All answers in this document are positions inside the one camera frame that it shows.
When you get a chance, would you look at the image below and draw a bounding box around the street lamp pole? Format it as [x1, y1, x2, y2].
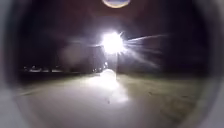
[102, 32, 125, 75]

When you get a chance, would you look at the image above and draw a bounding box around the grey paved path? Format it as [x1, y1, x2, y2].
[20, 73, 161, 128]

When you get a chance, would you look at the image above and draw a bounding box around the grass verge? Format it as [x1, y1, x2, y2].
[117, 73, 205, 125]

